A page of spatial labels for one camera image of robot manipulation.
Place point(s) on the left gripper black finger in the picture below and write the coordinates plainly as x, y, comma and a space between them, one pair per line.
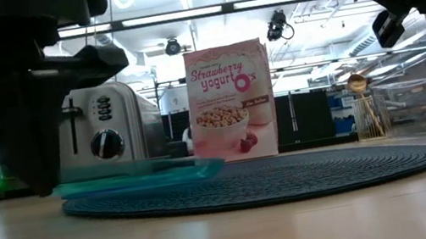
15, 142

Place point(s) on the teal glass plate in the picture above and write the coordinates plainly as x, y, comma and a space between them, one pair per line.
141, 178

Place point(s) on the pink strawberry yogurt cereal box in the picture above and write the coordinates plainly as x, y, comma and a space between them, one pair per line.
232, 103

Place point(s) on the silver four-slot toaster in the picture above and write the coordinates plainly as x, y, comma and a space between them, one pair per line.
117, 109

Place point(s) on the white cylindrical tank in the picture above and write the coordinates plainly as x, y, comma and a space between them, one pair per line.
176, 104

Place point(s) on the person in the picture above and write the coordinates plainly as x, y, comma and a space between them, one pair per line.
187, 140

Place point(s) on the round black ceiling spotlight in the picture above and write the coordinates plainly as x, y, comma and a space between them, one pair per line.
172, 47

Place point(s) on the dark round woven placemat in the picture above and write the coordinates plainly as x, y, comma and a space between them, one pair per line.
290, 176

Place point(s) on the black overhead frame bar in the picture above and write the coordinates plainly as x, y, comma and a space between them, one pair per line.
227, 7

